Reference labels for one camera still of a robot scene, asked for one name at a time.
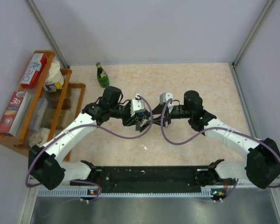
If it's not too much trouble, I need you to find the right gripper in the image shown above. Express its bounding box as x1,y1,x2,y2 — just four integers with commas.
148,103,193,127

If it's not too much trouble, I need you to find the blue stapler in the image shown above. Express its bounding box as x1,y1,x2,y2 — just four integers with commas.
137,111,150,123

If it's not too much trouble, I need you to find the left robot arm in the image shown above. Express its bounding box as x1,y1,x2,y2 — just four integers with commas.
25,86,153,190

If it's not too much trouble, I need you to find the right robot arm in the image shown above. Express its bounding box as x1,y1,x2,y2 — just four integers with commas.
154,91,280,189

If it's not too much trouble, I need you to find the green glass bottle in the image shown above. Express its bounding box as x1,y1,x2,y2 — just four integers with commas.
96,62,109,88

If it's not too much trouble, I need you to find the brown block on shelf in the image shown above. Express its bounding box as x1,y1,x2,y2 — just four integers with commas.
61,98,72,110

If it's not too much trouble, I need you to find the wooden shelf rack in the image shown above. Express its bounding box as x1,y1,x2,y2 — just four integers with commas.
0,49,86,162

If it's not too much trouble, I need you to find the white paper bag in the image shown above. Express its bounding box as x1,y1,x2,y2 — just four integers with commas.
43,58,64,92

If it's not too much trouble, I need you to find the white cloth roll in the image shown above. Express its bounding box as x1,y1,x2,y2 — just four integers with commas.
28,128,50,148

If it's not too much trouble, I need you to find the red white box upper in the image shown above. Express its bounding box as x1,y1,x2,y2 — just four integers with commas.
20,53,48,89

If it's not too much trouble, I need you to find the red white box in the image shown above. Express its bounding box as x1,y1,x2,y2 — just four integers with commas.
0,91,30,136
20,53,48,89

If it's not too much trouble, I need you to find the red white box lower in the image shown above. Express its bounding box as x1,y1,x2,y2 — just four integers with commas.
0,91,30,136

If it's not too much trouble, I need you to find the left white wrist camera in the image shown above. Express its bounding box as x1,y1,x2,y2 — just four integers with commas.
130,94,146,117

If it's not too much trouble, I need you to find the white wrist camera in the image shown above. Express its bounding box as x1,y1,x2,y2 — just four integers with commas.
160,92,174,112
130,94,146,117

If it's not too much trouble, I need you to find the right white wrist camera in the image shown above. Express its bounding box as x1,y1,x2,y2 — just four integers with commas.
160,92,174,112

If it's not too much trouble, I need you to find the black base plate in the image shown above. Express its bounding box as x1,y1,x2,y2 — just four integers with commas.
70,160,224,194

